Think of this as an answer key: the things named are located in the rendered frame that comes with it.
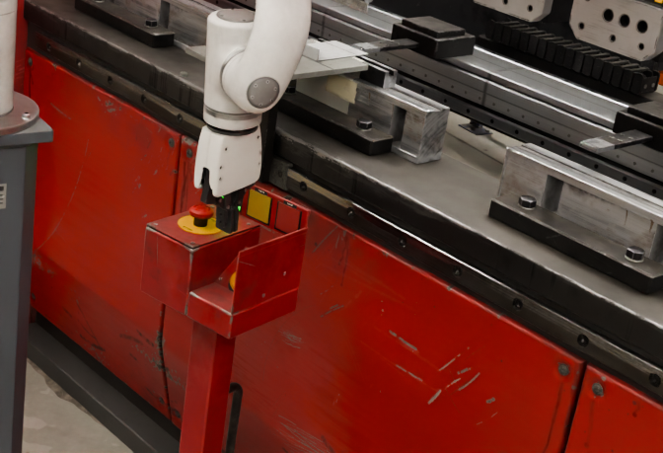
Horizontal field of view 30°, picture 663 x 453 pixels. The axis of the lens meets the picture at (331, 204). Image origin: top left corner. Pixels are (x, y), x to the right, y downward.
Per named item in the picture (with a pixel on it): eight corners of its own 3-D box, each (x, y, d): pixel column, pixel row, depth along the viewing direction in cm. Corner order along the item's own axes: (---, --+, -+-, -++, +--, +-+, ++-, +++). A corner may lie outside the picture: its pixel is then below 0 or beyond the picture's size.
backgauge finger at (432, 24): (332, 47, 228) (335, 22, 227) (428, 37, 246) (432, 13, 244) (377, 67, 221) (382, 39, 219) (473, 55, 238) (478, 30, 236)
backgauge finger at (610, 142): (555, 143, 194) (561, 113, 193) (648, 123, 212) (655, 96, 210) (618, 171, 187) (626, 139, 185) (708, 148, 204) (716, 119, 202)
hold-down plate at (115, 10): (73, 9, 270) (74, -5, 269) (95, 7, 274) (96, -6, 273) (152, 48, 251) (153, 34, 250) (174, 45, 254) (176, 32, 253)
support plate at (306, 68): (184, 52, 210) (184, 46, 210) (300, 40, 228) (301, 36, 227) (251, 85, 199) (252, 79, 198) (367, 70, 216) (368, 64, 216)
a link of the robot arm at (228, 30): (273, 113, 175) (251, 90, 182) (279, 24, 169) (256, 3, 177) (216, 118, 172) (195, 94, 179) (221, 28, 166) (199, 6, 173)
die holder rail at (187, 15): (83, 1, 277) (86, -40, 274) (106, 0, 281) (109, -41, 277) (219, 67, 245) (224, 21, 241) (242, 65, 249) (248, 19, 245)
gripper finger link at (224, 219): (220, 186, 184) (218, 225, 187) (205, 191, 182) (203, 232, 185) (236, 192, 183) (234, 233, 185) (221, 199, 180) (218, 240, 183)
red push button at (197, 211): (182, 227, 197) (184, 206, 195) (199, 221, 200) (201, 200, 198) (199, 236, 195) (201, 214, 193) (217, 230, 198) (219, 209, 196)
